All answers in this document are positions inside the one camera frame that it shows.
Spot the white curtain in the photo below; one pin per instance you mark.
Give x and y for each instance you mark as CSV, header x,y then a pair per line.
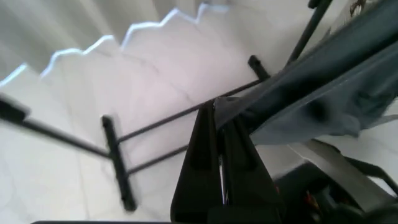
x,y
62,18

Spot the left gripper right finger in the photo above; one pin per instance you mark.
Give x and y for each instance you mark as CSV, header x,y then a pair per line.
x,y
248,186

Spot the dark grey long-sleeved shirt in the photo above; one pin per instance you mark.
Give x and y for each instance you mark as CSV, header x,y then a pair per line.
x,y
326,87

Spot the black clothes rack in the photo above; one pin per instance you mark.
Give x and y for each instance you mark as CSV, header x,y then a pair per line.
x,y
116,161

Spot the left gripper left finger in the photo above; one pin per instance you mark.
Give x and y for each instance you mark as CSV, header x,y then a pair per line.
x,y
199,180

